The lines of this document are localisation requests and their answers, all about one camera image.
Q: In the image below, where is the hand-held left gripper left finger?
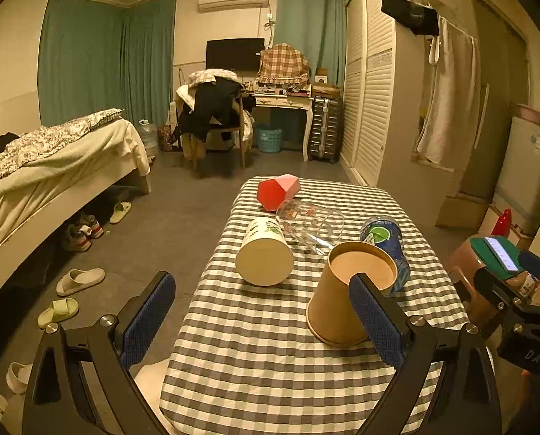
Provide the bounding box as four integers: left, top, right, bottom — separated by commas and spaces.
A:
22, 271, 177, 435

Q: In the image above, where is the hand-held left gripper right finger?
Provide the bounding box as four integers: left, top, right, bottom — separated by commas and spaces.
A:
349, 273, 503, 435

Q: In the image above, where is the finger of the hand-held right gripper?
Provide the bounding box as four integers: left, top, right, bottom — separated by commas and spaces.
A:
518, 249, 540, 285

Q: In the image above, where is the brown paper cup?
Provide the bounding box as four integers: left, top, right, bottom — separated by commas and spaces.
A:
306, 241, 398, 346

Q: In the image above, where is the blue printed cup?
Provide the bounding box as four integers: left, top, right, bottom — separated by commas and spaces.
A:
359, 216, 411, 298

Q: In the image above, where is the clear glass cup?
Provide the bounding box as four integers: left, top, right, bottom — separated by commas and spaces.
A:
275, 198, 345, 262

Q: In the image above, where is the white paper cup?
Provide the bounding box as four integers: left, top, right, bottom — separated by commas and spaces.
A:
235, 216, 295, 287

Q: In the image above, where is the red and pink cup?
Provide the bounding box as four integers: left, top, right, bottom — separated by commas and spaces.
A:
257, 174, 300, 212

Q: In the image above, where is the smartphone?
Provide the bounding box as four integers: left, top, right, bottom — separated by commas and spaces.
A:
484, 236, 521, 273

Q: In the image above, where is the red bottle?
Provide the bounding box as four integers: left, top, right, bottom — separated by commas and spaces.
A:
496, 209, 514, 237

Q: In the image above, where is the brown stool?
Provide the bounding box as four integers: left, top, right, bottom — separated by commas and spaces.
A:
446, 236, 506, 334

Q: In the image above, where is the white slipper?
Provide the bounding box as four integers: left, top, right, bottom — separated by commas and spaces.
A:
6, 361, 35, 395
55, 268, 106, 297

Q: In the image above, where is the green slipper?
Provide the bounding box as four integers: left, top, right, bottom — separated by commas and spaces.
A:
109, 202, 132, 225
37, 298, 79, 329

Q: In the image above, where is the small white fridge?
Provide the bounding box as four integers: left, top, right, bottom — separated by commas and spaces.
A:
492, 116, 540, 236

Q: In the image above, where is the cardboard box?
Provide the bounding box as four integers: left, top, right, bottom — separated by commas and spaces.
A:
435, 190, 495, 232

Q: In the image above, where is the white sneaker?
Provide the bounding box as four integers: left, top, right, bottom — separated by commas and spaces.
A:
80, 215, 104, 239
62, 228, 92, 253

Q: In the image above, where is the checkered cloth table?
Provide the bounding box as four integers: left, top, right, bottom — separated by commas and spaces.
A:
159, 176, 473, 435

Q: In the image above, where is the pink basin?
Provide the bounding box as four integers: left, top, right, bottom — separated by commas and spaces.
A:
517, 103, 540, 124

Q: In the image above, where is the bed with cream sheet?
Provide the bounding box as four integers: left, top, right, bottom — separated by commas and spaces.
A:
0, 109, 153, 309

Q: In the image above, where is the large water bottle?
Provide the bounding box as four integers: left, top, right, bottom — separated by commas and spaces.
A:
138, 119, 161, 160

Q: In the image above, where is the white hanging towel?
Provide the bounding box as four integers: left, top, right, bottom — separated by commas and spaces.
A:
416, 14, 483, 172

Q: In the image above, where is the grey suitcase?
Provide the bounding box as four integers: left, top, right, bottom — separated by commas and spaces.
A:
307, 95, 343, 165

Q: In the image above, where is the wooden chair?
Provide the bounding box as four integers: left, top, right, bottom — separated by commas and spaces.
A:
179, 93, 253, 177

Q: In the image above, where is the floral patterned duvet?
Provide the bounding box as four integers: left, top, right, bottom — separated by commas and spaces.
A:
0, 108, 124, 191

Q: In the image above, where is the blue plastic basket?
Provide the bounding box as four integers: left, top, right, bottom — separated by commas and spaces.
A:
255, 124, 283, 153

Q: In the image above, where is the pile of dark clothes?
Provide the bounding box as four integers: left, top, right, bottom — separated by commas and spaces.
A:
174, 69, 257, 143

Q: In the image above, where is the white slatted wardrobe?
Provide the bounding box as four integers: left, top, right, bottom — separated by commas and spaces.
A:
341, 0, 461, 189

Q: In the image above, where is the white desk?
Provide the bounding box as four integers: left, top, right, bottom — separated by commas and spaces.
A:
247, 82, 316, 162

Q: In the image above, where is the teal curtain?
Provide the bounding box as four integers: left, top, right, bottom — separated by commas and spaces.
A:
38, 0, 178, 127
274, 0, 348, 87

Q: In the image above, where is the plaid blanket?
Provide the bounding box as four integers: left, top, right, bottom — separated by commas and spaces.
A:
257, 43, 312, 87

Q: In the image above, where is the black television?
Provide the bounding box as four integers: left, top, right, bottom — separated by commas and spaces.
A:
206, 38, 266, 72

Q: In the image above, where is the black box on wardrobe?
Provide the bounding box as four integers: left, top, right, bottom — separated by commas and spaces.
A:
381, 0, 440, 37

